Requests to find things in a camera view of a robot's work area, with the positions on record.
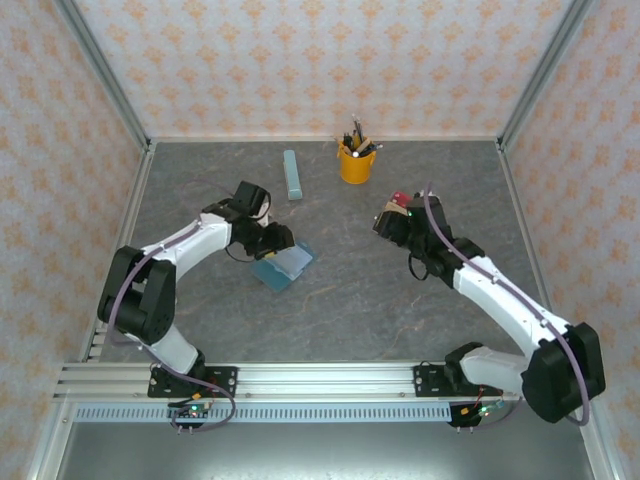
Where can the blue card holder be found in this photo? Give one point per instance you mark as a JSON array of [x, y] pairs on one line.
[[272, 277]]

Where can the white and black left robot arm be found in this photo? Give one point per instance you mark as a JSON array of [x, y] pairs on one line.
[[190, 240]]

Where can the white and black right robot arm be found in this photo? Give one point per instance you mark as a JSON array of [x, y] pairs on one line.
[[500, 295]]

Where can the tan card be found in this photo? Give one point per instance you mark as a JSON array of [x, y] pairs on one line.
[[391, 209]]

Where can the clear acrylic card box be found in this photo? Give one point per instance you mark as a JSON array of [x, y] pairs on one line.
[[395, 203]]

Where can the red card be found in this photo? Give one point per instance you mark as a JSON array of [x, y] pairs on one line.
[[401, 197]]

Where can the yellow pen cup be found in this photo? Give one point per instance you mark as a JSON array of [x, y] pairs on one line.
[[356, 169]]

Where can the long teal box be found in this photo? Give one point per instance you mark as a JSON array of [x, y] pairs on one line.
[[293, 175]]

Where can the brown wooden pencil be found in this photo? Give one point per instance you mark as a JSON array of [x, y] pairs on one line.
[[367, 146]]

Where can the short black pen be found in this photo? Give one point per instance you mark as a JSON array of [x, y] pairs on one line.
[[347, 140]]

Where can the tall black pen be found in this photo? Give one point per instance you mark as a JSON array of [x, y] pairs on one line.
[[357, 127]]

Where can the small green circuit board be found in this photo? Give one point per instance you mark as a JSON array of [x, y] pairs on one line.
[[192, 411], [482, 411]]

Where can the grey metal sheet panel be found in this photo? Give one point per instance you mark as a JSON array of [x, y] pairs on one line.
[[320, 455]]

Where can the aluminium table side rail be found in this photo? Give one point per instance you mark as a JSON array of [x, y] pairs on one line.
[[135, 210], [525, 240]]

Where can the thin aluminium table rail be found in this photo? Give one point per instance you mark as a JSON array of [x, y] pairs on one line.
[[250, 139]]

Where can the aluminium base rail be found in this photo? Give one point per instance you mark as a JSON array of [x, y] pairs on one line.
[[325, 380]]

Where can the short aluminium frame post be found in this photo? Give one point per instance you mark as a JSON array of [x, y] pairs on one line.
[[595, 440], [50, 445]]

